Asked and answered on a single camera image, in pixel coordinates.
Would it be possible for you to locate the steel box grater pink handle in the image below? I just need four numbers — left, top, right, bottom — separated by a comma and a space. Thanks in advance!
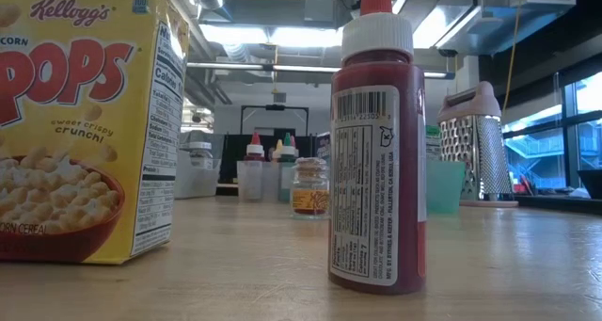
436, 80, 518, 208

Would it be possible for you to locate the long linear ceiling light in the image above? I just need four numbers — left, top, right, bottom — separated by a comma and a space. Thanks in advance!
186, 60, 456, 80

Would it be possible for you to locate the yellow Corn Pops cereal box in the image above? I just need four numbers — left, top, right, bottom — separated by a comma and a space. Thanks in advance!
0, 0, 191, 265

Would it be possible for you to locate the glass jar with orange label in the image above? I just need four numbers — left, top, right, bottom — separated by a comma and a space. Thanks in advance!
290, 156, 331, 220

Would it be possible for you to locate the dark blue cereal box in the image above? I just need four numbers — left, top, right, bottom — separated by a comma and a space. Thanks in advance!
313, 131, 331, 162

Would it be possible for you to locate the yellow hanging cord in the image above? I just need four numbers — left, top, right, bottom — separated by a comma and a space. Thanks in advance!
501, 3, 524, 111

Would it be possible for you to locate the dark bin by window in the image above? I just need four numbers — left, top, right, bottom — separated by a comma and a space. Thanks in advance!
577, 169, 602, 200

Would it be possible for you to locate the black gantry frame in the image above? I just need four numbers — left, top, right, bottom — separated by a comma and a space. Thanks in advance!
240, 104, 310, 136

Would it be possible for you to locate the translucent white plastic bin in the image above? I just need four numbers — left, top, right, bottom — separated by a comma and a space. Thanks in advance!
173, 144, 222, 201
236, 159, 302, 203

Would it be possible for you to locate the green Apple Jacks cereal box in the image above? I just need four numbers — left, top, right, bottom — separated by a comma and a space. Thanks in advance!
425, 125, 442, 162

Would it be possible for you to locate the green-capped sauce bottle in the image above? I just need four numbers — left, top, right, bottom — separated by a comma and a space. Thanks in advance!
277, 132, 298, 203

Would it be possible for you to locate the white-lidded spice jar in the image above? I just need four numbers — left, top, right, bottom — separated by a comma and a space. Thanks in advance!
187, 140, 214, 170

